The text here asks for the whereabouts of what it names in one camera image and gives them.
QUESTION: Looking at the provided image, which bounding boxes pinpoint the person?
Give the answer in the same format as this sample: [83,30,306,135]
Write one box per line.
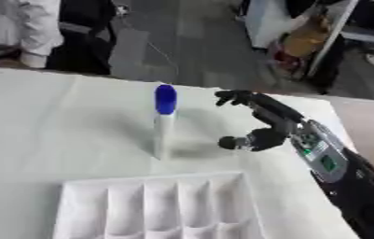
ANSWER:
[0,0,66,69]

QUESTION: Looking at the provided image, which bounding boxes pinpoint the white bottle with blue cap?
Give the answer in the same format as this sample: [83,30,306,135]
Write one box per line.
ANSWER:
[150,83,179,162]

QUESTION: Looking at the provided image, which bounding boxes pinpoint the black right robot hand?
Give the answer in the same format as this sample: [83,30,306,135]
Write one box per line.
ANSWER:
[213,89,308,152]

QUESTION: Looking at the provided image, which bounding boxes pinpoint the white compartment tray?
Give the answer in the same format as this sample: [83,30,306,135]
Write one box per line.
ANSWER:
[50,170,269,239]

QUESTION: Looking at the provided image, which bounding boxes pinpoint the brown paper bag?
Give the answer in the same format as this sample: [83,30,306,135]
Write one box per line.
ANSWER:
[281,15,334,59]

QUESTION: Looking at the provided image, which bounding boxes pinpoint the white slanted pole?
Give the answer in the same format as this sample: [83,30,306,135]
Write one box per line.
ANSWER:
[305,0,362,78]

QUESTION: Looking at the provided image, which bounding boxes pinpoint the black bag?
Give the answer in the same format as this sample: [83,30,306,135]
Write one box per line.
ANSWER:
[46,0,118,76]

